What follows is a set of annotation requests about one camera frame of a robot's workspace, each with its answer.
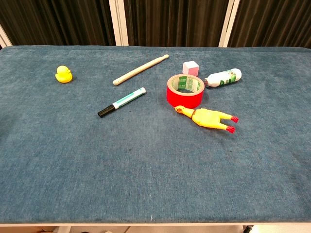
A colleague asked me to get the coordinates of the blue table cloth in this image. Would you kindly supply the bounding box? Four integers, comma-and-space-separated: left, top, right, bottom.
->
0, 45, 311, 224

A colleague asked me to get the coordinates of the white green plastic bottle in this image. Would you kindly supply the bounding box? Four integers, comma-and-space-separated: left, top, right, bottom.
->
204, 68, 242, 88

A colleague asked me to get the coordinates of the white green marker pen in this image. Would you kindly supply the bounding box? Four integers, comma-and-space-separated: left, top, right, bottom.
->
97, 87, 147, 118

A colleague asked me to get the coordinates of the yellow rubber duck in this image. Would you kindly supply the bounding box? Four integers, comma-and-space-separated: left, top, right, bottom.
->
55, 65, 73, 84

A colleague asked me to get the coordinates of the pink white cube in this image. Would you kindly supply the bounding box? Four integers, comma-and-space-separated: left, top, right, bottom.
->
182, 60, 200, 76

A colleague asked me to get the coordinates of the yellow rubber chicken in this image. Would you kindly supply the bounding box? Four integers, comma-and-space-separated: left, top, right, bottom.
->
173, 105, 240, 134

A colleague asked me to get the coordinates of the white frame post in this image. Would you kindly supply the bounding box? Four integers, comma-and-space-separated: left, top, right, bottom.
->
108, 0, 129, 47
0, 25, 13, 49
218, 0, 242, 48

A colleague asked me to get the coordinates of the wooden drumstick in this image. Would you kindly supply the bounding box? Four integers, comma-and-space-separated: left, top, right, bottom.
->
112, 54, 170, 86

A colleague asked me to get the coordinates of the dark curtain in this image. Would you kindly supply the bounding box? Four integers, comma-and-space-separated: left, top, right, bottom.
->
0, 0, 311, 49

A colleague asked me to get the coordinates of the red tape roll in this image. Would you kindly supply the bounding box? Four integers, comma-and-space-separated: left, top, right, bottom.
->
166, 74, 206, 109

